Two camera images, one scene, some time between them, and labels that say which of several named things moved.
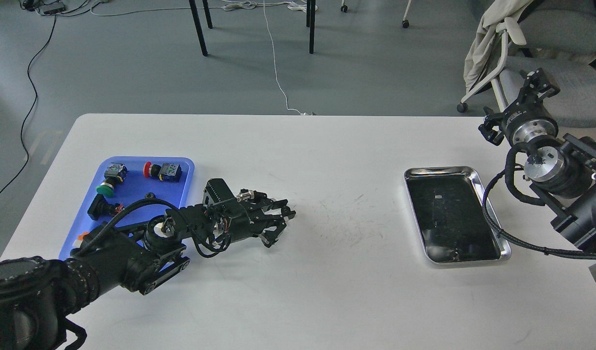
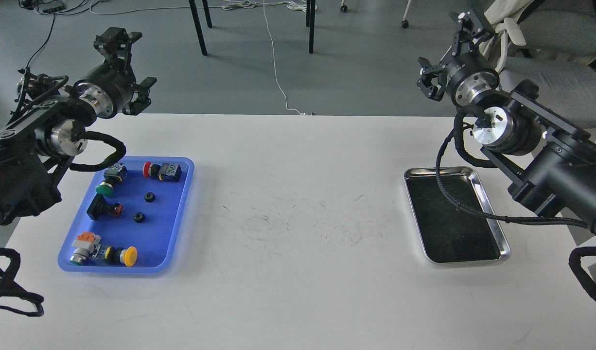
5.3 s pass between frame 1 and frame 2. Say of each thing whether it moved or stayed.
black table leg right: stayed
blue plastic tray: stayed
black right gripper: moved
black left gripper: moved
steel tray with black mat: stayed
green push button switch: stayed
